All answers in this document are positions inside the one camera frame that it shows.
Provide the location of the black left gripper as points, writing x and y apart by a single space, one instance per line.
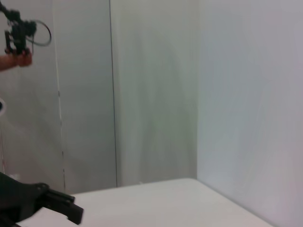
19 201

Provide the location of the bare operator forearm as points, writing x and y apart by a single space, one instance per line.
6 63

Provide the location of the bare operator hand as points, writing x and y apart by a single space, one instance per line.
22 59

